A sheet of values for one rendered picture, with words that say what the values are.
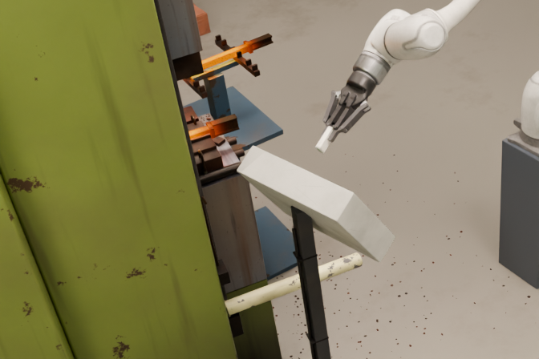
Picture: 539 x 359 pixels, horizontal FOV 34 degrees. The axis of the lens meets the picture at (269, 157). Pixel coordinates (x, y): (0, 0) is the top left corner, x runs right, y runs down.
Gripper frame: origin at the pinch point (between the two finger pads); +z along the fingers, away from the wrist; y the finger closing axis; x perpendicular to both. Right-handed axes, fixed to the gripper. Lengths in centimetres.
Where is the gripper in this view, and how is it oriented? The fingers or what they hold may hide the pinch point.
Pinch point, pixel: (326, 139)
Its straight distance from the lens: 235.4
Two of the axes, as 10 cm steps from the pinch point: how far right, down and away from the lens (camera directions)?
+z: -5.3, 8.3, -1.6
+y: -7.1, -3.4, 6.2
